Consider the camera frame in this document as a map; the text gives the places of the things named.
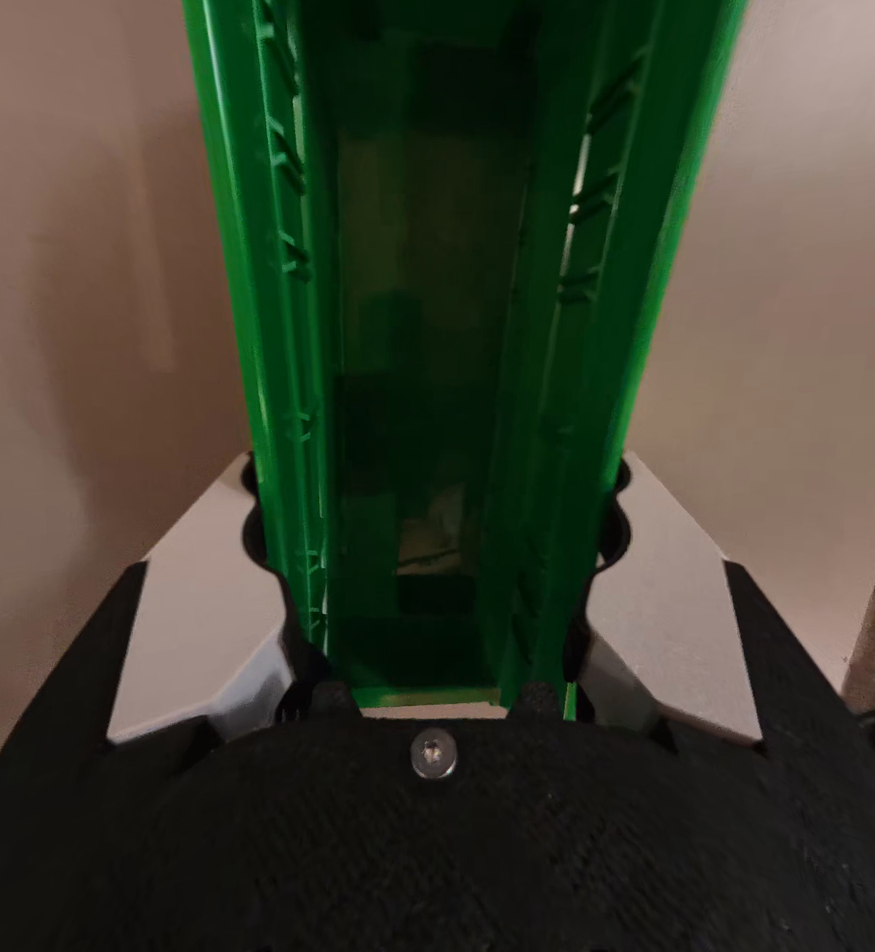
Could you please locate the green plastic bin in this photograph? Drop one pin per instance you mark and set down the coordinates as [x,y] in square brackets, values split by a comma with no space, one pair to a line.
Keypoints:
[437,223]

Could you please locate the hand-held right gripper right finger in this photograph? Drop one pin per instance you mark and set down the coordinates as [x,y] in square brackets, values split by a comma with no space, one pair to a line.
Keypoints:
[668,639]

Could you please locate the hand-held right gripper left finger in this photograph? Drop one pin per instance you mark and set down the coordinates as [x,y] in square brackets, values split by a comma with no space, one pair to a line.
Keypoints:
[192,632]

